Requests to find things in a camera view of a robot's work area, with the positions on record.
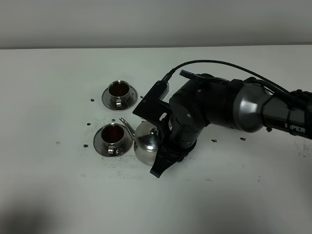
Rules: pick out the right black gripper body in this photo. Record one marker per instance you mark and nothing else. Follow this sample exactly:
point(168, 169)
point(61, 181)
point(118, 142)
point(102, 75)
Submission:
point(203, 100)

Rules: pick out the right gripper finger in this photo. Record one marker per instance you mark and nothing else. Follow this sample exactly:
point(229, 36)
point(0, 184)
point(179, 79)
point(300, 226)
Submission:
point(167, 155)

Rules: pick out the stainless steel teapot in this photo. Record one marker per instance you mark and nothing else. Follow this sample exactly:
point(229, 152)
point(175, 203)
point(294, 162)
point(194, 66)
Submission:
point(146, 141)

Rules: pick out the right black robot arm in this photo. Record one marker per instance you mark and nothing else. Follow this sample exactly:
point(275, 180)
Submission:
point(245, 105)

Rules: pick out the near stainless steel teacup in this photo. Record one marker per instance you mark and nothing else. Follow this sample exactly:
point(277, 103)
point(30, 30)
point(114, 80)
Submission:
point(112, 136)

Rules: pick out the stainless steel teacup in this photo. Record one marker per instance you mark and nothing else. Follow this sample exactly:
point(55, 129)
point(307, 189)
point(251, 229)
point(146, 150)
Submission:
point(119, 93)
point(112, 136)

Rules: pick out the far stainless steel teacup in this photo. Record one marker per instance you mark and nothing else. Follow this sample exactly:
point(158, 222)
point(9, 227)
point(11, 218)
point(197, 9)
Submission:
point(119, 93)

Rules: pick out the near steel saucer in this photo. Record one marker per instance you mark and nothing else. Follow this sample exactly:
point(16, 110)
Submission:
point(101, 148)

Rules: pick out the steel saucer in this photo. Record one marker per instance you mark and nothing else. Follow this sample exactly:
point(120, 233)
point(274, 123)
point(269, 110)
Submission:
point(101, 148)
point(131, 102)

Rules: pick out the far steel saucer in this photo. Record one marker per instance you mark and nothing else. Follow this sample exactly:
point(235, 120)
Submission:
point(131, 102)

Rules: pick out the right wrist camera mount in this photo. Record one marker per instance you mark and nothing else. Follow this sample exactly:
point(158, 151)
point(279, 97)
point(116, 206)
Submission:
point(151, 107)

